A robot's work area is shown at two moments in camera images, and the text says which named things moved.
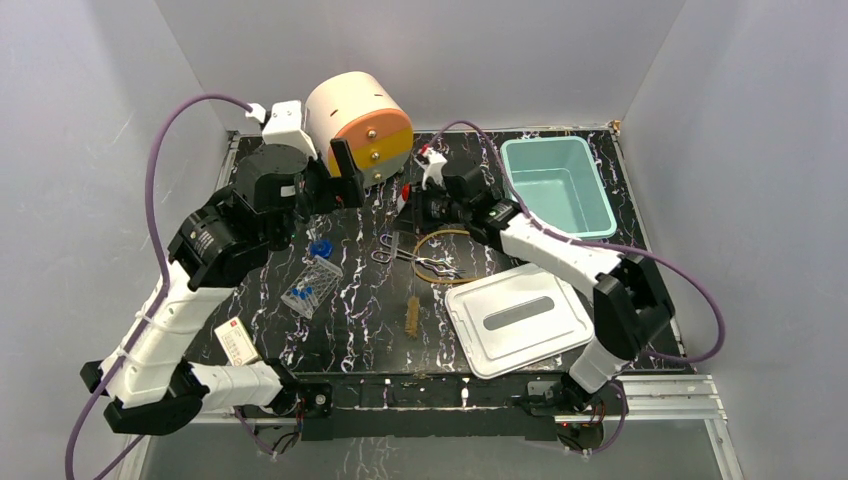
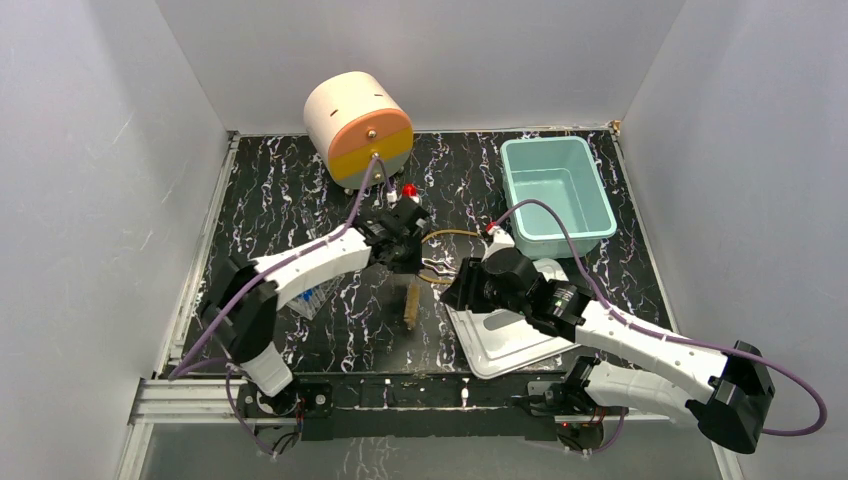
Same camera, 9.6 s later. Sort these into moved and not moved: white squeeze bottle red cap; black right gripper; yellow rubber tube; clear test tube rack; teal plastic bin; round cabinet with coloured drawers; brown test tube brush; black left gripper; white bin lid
Moved: black right gripper; black left gripper; brown test tube brush
Not moved: white squeeze bottle red cap; white bin lid; teal plastic bin; round cabinet with coloured drawers; clear test tube rack; yellow rubber tube
